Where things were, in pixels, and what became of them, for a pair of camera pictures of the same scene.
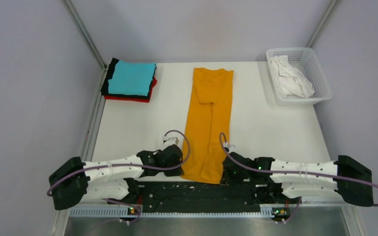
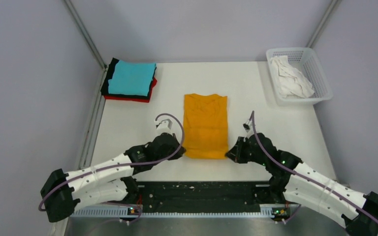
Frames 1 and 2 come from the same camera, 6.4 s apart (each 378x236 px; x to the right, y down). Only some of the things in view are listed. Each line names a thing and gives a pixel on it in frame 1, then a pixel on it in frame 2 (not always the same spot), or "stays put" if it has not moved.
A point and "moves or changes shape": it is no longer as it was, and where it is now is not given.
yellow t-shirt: [207, 125] moves or changes shape
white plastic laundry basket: [297, 76] stays put
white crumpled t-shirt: [290, 82] stays put
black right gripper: [227, 179] to [236, 154]
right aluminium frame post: [332, 8] stays put
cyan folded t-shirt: [132, 78] stays put
